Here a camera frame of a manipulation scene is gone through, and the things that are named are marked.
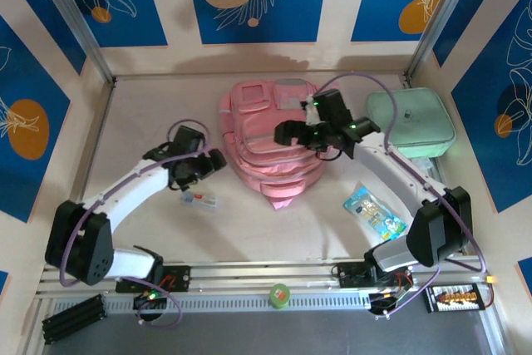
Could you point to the aluminium extrusion rail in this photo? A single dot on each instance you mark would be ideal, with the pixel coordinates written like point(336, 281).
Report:
point(266, 274)

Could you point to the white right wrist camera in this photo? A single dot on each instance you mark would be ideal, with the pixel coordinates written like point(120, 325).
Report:
point(311, 111)

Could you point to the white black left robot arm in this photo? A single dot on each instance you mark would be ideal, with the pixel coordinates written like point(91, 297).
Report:
point(124, 193)

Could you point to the green tape roll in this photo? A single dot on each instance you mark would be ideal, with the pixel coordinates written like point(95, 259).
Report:
point(279, 294)

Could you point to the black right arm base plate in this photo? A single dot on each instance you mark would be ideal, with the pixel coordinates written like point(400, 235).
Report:
point(353, 275)

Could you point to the clear plastic pen box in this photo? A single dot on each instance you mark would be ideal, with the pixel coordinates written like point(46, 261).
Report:
point(201, 202)

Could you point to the light blue snack pouch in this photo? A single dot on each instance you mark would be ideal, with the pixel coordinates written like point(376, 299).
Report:
point(374, 211)

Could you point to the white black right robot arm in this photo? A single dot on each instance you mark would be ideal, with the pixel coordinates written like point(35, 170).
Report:
point(436, 226)

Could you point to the black ribbed block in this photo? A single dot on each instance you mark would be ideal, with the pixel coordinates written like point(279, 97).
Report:
point(72, 318)

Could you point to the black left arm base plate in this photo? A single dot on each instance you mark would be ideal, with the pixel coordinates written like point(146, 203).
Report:
point(176, 278)

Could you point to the black power distribution board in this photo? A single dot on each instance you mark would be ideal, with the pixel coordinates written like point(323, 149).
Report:
point(453, 297)

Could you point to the aluminium frame post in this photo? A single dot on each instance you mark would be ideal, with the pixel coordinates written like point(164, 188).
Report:
point(75, 18)
point(444, 18)

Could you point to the yellow power connector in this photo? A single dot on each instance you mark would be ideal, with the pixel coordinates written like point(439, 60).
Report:
point(492, 279)

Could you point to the pink student backpack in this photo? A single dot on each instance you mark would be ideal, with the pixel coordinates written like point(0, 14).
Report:
point(266, 164)

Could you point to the mint green zip case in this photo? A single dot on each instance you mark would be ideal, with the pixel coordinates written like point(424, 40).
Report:
point(415, 122)

